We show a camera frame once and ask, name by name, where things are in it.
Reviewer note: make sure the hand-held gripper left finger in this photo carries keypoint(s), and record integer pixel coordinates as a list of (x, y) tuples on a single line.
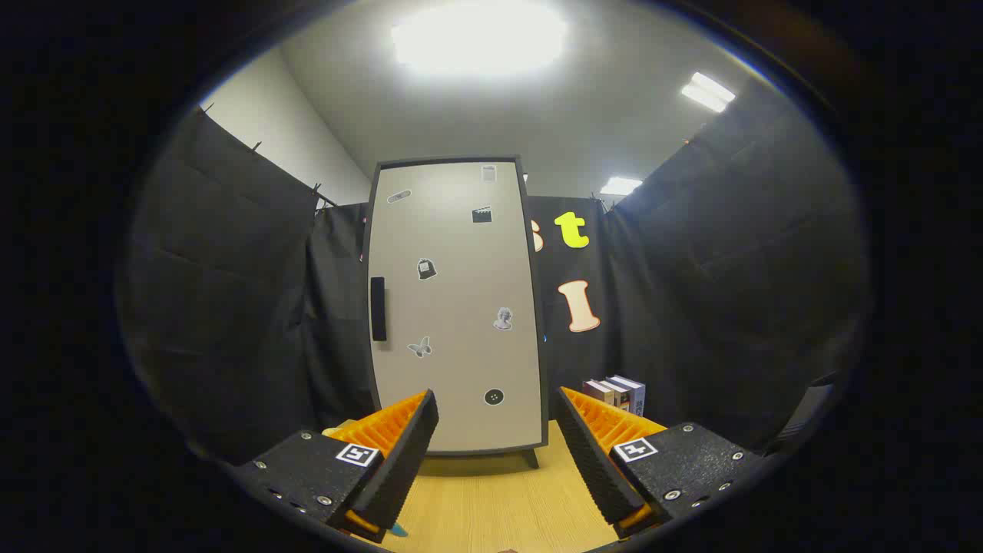
[(403, 461)]

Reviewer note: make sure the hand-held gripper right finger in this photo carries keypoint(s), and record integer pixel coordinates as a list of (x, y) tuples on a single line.
[(591, 461)]

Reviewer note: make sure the dark grey cabinet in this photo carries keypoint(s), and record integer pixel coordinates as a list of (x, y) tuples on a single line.
[(531, 459)]

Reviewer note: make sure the dark bar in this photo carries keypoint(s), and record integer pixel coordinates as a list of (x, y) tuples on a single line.
[(806, 415)]

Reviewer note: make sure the black backdrop cloth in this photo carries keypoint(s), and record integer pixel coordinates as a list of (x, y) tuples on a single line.
[(230, 307)]

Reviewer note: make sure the small ceiling light panel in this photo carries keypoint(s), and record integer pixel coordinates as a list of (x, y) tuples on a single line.
[(620, 186)]

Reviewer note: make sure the long ceiling light panel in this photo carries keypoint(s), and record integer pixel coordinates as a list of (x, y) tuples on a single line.
[(708, 92)]

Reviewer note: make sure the large ceiling light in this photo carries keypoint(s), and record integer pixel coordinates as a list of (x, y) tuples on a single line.
[(480, 34)]

